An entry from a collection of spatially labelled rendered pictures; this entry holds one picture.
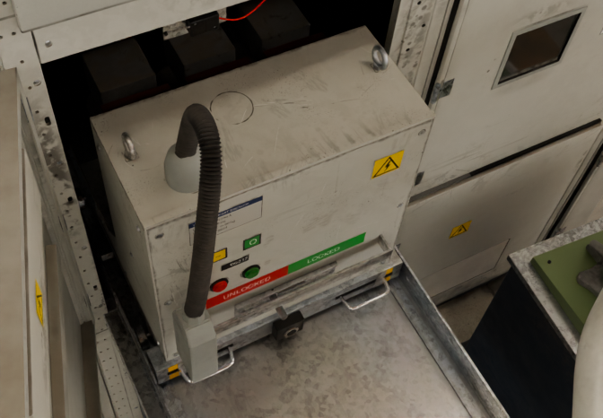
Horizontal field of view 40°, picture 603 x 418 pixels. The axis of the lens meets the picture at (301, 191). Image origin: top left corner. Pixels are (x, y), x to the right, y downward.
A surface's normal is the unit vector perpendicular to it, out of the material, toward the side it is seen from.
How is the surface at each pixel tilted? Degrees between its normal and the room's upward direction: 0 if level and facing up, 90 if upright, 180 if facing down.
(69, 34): 90
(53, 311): 0
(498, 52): 90
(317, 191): 90
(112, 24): 90
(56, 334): 0
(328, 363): 0
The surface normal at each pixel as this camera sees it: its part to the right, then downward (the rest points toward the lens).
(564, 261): 0.07, -0.63
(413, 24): 0.47, 0.75
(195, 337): 0.44, 0.37
